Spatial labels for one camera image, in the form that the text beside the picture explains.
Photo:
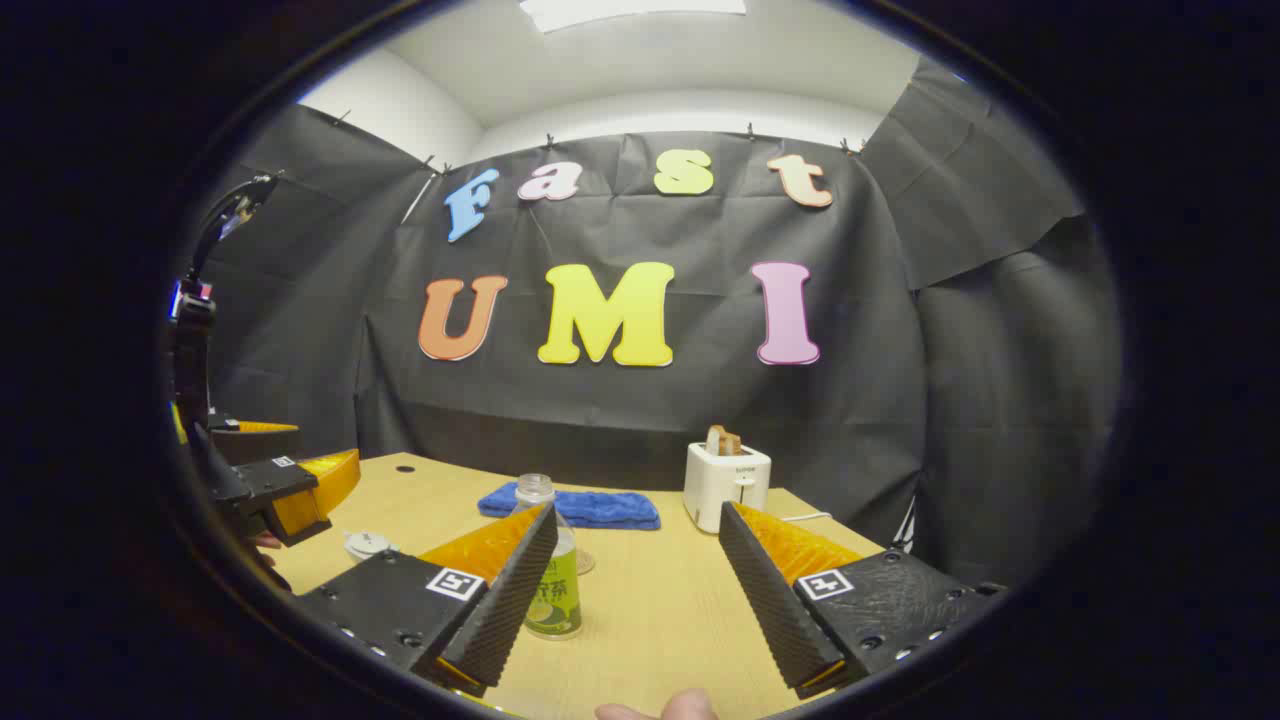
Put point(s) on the white toaster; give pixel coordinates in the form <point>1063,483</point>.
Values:
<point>722,485</point>

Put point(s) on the black backdrop cloth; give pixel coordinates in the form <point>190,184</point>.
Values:
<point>650,420</point>

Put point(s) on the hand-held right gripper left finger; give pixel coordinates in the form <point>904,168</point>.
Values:
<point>510,590</point>

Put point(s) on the ceiling light panel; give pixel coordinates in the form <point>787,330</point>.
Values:
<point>630,10</point>

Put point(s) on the green label water bottle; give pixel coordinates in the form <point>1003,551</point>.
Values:
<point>565,600</point>

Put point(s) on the blue towel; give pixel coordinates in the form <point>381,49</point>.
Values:
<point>600,508</point>

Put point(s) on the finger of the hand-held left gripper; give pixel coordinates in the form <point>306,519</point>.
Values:
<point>255,445</point>
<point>275,478</point>

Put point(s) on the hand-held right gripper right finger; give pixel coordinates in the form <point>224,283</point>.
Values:
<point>765,590</point>

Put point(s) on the bread slice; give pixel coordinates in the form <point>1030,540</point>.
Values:
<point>722,440</point>

